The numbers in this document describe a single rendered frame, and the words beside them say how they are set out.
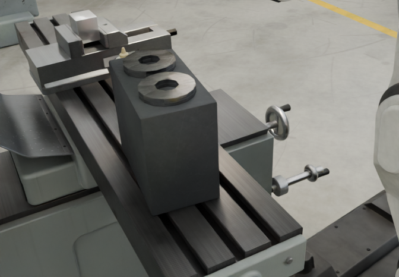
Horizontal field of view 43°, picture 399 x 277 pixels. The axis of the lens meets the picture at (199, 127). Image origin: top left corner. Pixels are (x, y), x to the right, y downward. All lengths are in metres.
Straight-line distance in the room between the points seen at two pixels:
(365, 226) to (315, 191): 1.02
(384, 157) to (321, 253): 0.37
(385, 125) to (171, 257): 0.45
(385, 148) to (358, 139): 1.77
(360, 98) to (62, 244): 2.23
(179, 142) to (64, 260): 0.65
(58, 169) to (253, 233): 0.54
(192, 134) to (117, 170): 0.23
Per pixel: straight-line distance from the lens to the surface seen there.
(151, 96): 0.74
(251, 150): 1.38
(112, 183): 0.91
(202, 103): 0.74
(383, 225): 1.37
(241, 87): 3.18
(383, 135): 0.97
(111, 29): 1.26
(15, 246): 1.27
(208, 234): 0.79
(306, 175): 1.58
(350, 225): 1.35
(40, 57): 1.27
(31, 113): 1.31
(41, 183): 1.19
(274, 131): 1.62
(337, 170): 2.51
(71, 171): 1.19
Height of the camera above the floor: 1.50
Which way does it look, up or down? 33 degrees down
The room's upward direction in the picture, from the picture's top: 3 degrees counter-clockwise
